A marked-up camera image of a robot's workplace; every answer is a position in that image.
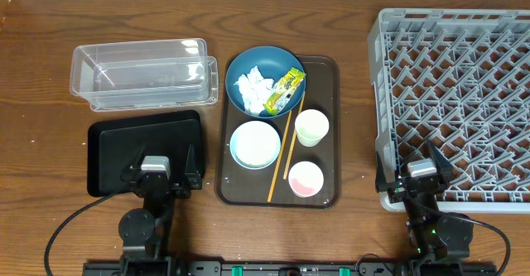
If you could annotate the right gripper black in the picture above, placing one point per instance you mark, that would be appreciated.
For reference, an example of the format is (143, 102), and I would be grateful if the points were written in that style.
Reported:
(398, 188)

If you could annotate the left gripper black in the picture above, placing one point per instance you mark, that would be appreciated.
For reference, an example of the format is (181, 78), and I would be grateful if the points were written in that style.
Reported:
(190, 181)

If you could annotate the white cup green inside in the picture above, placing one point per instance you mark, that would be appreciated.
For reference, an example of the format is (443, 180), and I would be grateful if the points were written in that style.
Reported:
(311, 126)

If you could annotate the white cup pink inside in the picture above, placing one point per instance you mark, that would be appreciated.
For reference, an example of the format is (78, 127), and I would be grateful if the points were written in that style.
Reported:
(305, 179)

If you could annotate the white tissue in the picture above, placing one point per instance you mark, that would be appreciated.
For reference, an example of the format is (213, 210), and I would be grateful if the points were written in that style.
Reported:
(255, 90)

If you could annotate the yellow green snack wrapper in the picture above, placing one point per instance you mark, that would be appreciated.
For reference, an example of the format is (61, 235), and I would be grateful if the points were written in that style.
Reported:
(283, 90)

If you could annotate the dark blue plate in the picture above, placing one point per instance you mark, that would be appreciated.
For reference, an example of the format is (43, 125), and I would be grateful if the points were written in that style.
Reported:
(272, 62)

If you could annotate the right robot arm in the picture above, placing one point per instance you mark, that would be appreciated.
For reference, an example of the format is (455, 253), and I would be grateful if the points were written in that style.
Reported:
(442, 239)

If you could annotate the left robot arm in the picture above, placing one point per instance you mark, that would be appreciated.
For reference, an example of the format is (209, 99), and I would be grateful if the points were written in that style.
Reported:
(145, 231)

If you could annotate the grey dishwasher rack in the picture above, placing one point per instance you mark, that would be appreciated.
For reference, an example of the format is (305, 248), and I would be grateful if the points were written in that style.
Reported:
(459, 77)

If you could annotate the black plastic bin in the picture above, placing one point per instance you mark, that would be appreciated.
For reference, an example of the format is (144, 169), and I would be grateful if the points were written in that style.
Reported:
(111, 145)

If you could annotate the dark brown serving tray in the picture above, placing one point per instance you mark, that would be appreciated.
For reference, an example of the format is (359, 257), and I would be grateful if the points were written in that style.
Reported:
(239, 186)

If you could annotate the light blue bowl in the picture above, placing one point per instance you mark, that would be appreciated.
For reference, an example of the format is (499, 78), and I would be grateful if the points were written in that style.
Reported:
(255, 145)

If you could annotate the clear plastic bin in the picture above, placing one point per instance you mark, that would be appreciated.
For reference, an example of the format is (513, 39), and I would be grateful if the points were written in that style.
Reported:
(145, 75)

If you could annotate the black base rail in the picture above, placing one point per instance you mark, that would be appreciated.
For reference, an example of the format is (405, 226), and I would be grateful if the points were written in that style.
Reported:
(213, 268)

